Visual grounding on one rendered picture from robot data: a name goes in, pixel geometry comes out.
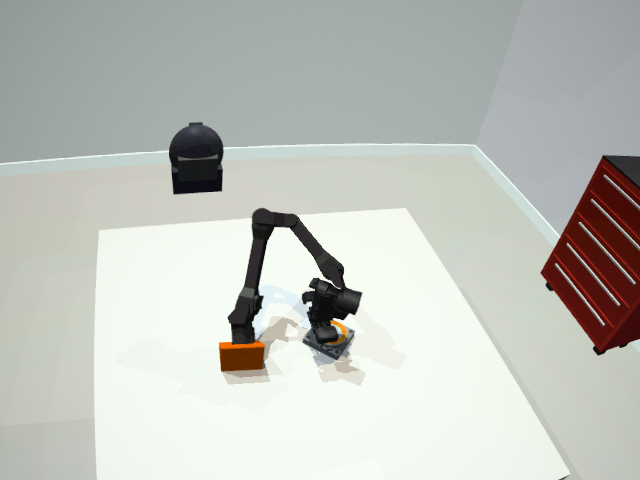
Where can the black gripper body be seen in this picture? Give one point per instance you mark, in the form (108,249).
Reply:
(324,333)

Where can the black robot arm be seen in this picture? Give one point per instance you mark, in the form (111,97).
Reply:
(249,301)

